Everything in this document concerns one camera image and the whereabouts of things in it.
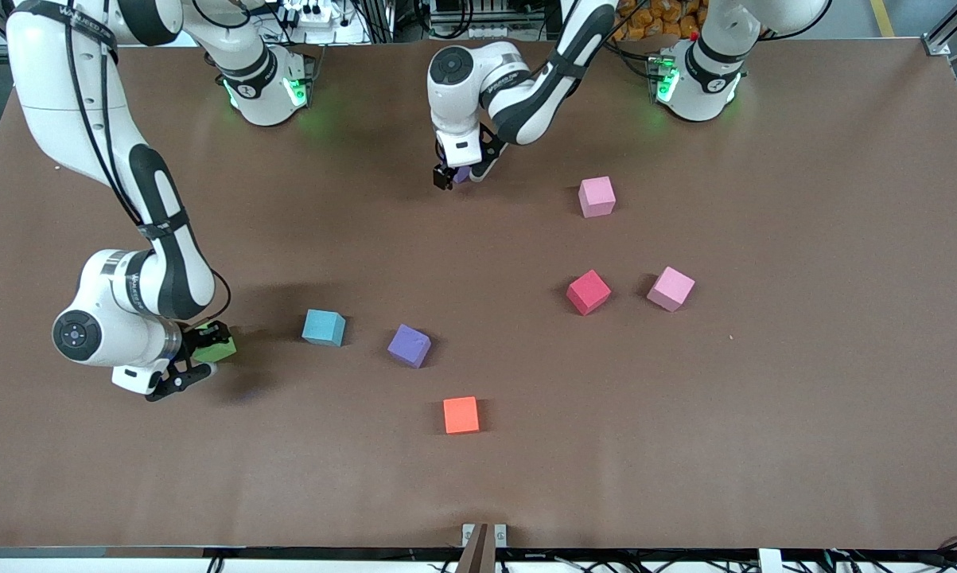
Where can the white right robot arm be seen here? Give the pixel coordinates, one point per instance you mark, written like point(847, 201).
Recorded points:
point(80, 103)

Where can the orange snack bag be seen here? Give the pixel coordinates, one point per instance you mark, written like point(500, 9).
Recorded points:
point(661, 20)

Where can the white power strip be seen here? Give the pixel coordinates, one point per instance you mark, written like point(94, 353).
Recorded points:
point(486, 33)
point(331, 22)

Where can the brown table cover sheet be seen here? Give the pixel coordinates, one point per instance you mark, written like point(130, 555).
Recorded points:
point(685, 446)

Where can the blue foam cube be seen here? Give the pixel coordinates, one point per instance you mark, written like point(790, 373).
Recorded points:
point(323, 327)

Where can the green foam cube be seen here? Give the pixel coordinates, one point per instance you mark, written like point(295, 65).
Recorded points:
point(219, 352)

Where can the orange foam cube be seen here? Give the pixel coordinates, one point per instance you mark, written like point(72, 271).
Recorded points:
point(460, 415)

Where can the red foam cube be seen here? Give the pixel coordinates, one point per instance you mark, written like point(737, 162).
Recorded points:
point(588, 293)

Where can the aluminium frame profile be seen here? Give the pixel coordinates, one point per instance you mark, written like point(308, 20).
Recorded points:
point(935, 44)

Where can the purple foam cube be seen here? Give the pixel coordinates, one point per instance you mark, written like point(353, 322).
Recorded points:
point(409, 345)
point(462, 174)

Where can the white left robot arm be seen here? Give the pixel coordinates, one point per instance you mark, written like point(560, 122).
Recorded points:
point(526, 95)

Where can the pink foam cube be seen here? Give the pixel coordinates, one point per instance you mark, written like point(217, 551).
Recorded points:
point(670, 289)
point(597, 197)

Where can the brown wooden strip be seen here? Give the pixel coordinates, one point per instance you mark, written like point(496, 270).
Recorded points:
point(478, 557)

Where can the metal table bracket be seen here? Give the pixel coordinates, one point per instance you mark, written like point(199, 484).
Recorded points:
point(468, 535)

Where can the small white box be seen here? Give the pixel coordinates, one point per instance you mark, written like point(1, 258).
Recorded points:
point(770, 561)

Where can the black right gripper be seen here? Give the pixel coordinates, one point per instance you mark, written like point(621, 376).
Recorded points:
point(194, 338)

